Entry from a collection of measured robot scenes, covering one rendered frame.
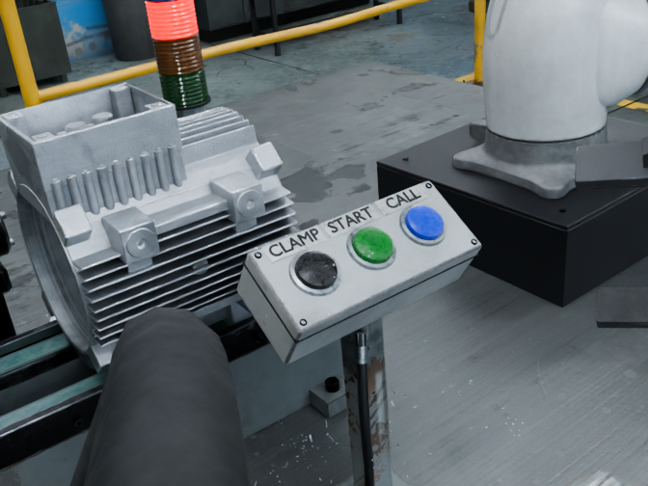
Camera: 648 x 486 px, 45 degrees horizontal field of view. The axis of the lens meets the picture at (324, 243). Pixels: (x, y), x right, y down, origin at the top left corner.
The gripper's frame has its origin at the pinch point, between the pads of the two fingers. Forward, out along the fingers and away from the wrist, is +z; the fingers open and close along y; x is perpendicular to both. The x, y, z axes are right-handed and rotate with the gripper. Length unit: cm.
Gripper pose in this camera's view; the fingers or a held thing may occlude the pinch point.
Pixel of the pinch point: (606, 243)
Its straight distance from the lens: 53.2
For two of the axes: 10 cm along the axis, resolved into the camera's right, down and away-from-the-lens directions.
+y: -3.2, -6.5, -6.9
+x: -2.4, 7.6, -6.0
